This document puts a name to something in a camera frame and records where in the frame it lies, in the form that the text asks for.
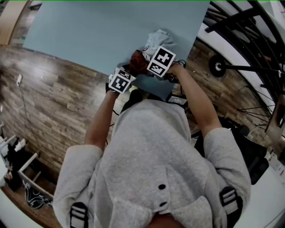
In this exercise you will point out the light blue cloth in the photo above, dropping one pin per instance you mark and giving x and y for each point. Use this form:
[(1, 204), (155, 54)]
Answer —
[(158, 40)]

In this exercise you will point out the rust brown cloth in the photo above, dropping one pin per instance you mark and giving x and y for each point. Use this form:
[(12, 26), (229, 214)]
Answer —
[(138, 62)]

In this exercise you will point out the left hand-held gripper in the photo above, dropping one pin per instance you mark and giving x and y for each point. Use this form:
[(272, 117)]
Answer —
[(120, 83)]

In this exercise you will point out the black rubber wheel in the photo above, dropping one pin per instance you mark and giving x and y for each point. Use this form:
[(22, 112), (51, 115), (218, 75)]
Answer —
[(217, 66)]

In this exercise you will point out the white charger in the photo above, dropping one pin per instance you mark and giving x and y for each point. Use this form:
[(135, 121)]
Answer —
[(19, 79)]

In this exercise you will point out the wooden railing post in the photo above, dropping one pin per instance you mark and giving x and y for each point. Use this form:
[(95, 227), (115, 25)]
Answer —
[(275, 111)]

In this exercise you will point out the white desk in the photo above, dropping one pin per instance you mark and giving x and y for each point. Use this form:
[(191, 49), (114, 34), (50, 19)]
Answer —
[(267, 200), (27, 162)]

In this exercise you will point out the wooden table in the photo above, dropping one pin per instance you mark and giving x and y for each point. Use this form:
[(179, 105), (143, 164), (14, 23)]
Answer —
[(11, 17)]

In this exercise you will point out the person's left forearm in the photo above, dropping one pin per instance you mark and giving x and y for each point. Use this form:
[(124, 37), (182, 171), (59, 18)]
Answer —
[(100, 124)]

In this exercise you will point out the person's black trousers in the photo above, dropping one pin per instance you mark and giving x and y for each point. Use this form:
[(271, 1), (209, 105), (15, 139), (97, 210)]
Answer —
[(133, 100)]

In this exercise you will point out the person's right forearm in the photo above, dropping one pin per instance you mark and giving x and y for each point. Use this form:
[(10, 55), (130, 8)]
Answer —
[(198, 100)]

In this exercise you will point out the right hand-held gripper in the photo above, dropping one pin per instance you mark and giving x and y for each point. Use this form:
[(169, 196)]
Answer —
[(162, 60)]

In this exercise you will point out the black power box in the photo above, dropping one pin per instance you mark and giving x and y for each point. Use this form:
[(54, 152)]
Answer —
[(177, 99)]

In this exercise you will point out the person's grey hoodie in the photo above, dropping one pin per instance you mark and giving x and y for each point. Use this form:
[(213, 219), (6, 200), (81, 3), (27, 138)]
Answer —
[(151, 155)]

